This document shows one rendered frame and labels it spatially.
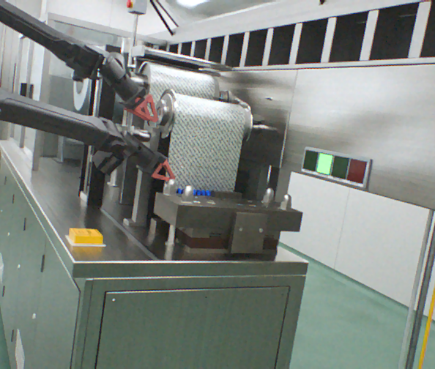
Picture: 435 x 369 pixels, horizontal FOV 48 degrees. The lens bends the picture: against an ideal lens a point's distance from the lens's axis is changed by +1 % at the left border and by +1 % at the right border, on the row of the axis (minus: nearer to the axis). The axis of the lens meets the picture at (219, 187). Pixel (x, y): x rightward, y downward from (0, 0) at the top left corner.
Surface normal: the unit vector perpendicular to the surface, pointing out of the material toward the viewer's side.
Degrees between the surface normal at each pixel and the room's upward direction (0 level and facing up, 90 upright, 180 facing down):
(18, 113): 122
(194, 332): 90
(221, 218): 90
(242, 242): 90
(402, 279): 90
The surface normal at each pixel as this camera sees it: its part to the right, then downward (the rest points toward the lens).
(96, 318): 0.46, 0.19
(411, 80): -0.87, -0.07
